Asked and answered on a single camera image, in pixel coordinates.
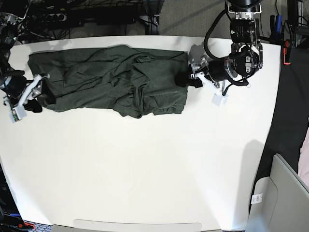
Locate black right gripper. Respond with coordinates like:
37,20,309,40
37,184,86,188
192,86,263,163
0,76,56,113

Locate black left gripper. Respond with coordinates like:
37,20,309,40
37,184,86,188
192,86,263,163
174,58,238,88

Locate dark green long-sleeve shirt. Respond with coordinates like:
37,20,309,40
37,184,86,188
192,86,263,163
28,45,188,119

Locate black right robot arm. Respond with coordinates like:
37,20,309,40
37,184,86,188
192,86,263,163
0,13,56,119

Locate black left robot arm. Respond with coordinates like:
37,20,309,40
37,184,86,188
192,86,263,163
175,0,263,95

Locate black power strip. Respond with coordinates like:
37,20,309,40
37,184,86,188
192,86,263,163
37,13,68,22

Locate red clamp on table edge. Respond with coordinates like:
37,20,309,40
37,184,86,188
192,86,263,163
283,40,292,65

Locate pink cloth at edge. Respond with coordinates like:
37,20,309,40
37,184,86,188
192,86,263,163
298,129,309,187

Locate grey plastic bin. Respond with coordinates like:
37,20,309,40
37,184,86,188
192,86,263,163
246,154,309,232

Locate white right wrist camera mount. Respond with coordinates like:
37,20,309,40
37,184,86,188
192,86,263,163
3,71,50,123

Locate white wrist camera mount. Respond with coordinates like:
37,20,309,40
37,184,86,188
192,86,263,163
3,71,50,123
188,56,229,107

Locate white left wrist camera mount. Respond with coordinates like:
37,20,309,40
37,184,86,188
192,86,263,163
188,56,229,107

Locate blue and black handled tools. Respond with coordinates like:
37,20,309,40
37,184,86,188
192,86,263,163
270,15,282,40

